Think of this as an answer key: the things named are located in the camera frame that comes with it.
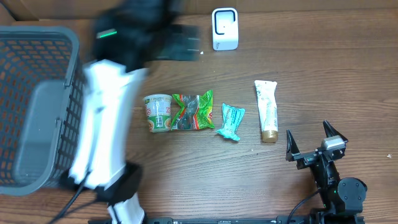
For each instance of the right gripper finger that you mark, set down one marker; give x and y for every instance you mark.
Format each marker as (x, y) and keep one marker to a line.
(330, 131)
(292, 152)

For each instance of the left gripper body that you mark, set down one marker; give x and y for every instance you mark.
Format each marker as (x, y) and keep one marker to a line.
(180, 48)

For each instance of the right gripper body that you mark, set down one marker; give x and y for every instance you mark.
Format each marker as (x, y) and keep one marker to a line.
(305, 159)

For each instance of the white conditioner tube gold cap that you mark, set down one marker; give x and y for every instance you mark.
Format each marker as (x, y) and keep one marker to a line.
(267, 107)

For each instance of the instant noodle cup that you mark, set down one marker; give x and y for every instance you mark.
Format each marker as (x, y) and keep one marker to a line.
(158, 112)

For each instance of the teal snack packet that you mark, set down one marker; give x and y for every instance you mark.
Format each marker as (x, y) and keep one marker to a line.
(232, 118)

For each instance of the green snack bag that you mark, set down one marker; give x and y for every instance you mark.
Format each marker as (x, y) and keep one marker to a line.
(195, 112)

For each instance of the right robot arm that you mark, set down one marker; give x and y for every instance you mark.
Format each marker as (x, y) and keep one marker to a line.
(342, 198)

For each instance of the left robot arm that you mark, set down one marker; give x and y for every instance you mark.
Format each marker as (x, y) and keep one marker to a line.
(126, 38)

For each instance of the white barcode scanner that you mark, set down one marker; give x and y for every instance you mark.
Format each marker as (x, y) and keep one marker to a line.
(225, 30)

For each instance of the grey plastic shopping basket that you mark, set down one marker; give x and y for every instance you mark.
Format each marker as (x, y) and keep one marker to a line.
(41, 103)

